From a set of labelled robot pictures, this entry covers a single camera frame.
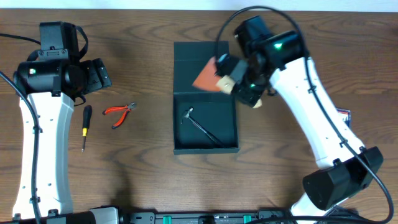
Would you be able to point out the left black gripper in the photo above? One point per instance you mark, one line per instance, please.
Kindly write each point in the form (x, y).
(97, 74)

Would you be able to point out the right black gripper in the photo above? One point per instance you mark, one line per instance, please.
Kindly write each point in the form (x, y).
(242, 94)

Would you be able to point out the orange scraper wooden handle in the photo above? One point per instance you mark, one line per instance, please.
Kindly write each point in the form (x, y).
(207, 78)

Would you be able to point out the small steel claw hammer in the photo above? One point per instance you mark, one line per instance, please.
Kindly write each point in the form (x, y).
(187, 115)

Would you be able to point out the blue precision screwdriver set case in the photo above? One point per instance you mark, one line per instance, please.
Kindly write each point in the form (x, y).
(345, 115)

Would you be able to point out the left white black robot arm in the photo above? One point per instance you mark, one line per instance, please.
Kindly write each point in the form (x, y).
(50, 81)

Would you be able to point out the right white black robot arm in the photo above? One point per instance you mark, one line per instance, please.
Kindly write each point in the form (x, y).
(281, 62)

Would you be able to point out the black open gift box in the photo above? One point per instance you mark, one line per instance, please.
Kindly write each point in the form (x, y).
(215, 111)

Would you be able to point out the black handled yellow screwdriver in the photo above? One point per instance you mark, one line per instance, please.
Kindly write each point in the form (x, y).
(87, 113)

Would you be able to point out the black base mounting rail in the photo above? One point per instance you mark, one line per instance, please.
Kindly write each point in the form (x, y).
(111, 214)

